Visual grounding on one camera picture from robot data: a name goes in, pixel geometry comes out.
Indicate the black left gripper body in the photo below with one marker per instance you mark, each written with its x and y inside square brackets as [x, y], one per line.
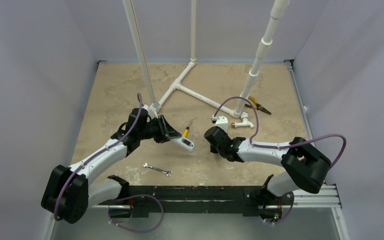
[157, 132]

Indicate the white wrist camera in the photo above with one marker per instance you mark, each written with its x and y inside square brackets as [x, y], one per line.
[152, 109]
[221, 122]

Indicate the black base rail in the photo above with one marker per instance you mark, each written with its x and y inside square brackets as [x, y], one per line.
[245, 200]

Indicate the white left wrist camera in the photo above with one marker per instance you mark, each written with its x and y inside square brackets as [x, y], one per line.
[152, 109]

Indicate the aluminium frame rail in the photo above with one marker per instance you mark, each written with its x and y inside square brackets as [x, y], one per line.
[300, 201]

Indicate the yellow handled screwdriver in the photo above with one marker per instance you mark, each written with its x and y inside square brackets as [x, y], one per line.
[187, 129]

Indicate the white remote control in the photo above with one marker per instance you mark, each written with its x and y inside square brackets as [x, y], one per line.
[184, 142]

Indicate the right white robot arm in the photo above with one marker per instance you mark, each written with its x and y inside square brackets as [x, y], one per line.
[305, 167]

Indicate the yellow handled pliers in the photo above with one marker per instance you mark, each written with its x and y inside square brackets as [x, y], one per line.
[258, 106]

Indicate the white jointed vertical pipe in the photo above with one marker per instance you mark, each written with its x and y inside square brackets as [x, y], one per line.
[277, 12]

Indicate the white PVC pipe frame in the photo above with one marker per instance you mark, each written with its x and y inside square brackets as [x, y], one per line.
[176, 85]

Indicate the silver open-end wrench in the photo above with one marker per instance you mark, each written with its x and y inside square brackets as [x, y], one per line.
[168, 173]

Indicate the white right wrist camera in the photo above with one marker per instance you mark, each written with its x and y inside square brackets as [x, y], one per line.
[221, 122]

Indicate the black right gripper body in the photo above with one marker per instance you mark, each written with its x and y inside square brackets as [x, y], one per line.
[214, 137]

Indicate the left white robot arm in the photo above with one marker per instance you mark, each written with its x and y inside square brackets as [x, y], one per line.
[71, 190]

